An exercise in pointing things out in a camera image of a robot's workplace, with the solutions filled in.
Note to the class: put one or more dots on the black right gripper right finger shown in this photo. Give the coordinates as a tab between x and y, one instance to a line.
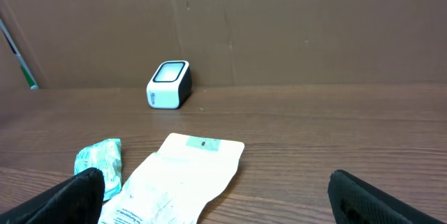
355	201

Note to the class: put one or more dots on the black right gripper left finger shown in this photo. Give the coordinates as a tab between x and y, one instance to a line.
75	200

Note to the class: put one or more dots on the teal snack packet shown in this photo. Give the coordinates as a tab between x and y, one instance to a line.
105	156

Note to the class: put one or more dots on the beige resealable pouch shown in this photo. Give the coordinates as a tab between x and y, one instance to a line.
174	184

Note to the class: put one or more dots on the white barcode scanner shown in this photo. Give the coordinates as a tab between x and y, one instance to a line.
170	86

